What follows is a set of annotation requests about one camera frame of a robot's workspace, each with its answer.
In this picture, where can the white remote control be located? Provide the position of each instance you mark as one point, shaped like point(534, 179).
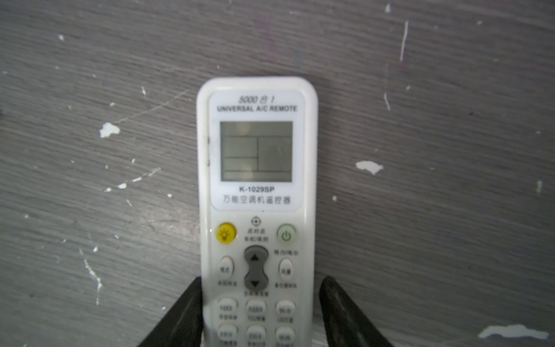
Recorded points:
point(257, 179)

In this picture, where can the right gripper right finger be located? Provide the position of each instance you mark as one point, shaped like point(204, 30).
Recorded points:
point(345, 323)

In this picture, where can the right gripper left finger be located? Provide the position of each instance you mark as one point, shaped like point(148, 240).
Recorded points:
point(182, 326)

